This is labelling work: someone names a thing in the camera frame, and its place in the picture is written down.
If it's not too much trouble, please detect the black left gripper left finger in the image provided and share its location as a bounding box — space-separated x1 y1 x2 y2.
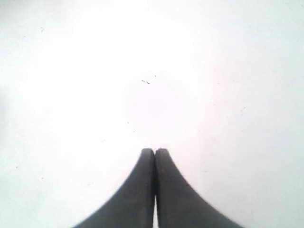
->
76 148 155 228

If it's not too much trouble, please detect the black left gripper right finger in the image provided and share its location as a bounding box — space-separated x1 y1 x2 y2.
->
155 148 241 228

